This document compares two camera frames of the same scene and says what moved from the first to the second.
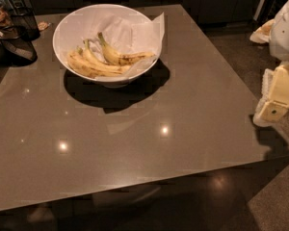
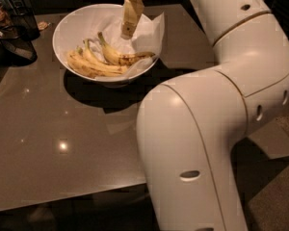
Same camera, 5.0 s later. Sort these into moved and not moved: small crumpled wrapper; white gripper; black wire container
Moved: white gripper
Not moved: small crumpled wrapper; black wire container
